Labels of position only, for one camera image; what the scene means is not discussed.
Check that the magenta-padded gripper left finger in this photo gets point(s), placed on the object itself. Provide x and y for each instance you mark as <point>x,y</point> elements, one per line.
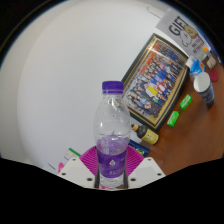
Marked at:
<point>75,170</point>

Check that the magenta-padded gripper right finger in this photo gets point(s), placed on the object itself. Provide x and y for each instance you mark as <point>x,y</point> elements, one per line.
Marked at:
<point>146,170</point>

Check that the clear purple-capped water bottle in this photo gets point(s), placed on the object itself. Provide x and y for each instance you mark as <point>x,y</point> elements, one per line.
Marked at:
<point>112,133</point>

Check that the green white shuttlecock tube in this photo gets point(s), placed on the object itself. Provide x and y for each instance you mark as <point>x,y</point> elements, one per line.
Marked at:
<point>71,154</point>

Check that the dark blue pump bottle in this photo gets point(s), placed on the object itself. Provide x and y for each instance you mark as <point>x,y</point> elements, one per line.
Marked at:
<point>139,148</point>

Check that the amber pump bottle yellow label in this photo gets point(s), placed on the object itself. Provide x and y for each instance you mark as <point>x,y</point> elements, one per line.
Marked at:
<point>148,135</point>

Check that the framed group picture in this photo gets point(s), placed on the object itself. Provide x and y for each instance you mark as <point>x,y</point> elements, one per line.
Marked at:
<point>156,80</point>

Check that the blue patterned mug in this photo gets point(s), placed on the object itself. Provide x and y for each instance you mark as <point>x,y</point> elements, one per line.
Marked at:
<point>205,90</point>

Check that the flat round red coaster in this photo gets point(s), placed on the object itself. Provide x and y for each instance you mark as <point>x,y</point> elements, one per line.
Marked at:
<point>214,75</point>

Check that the small pinkish snack packet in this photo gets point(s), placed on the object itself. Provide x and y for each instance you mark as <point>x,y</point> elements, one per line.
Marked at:
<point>212,62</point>

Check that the white printed paper gift bag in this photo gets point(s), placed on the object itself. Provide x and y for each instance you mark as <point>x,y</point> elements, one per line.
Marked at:
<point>181,30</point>

